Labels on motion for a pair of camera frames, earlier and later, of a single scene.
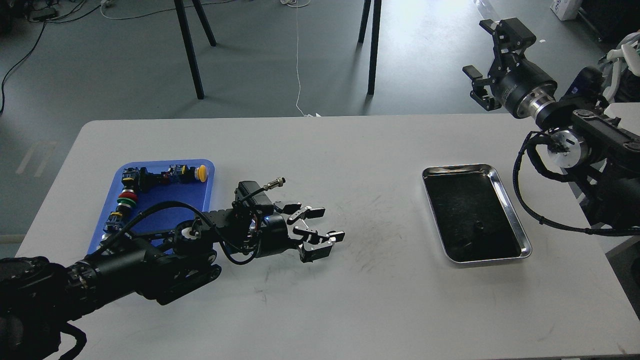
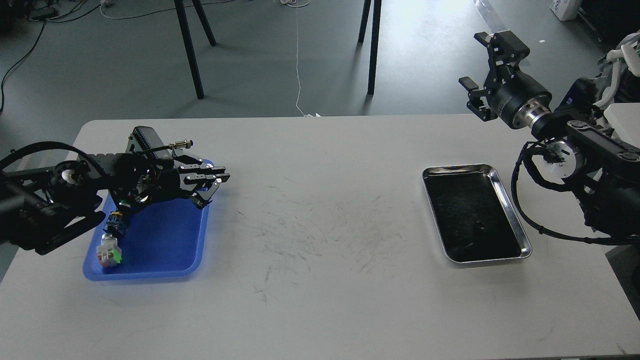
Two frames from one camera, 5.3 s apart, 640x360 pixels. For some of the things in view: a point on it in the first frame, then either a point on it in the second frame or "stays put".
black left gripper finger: (308, 212) → (195, 173)
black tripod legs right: (374, 40) stays put
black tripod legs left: (183, 19) stays put
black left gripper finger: (315, 246) → (202, 198)
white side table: (629, 113) stays put
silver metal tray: (474, 217) stays put
